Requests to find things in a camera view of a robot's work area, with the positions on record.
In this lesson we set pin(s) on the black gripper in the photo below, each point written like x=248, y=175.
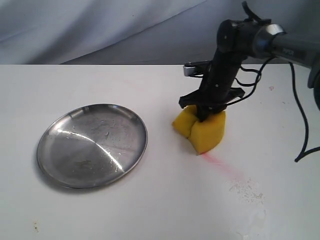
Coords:
x=215, y=84

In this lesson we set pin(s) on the yellow sponge block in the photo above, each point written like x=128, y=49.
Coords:
x=203, y=135

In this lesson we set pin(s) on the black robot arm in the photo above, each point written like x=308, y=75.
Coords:
x=237, y=40

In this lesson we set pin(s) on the round stainless steel plate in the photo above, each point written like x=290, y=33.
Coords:
x=92, y=146

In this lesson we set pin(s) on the blue-grey backdrop cloth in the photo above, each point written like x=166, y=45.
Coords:
x=112, y=32

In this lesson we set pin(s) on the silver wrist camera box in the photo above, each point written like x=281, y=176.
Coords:
x=196, y=69

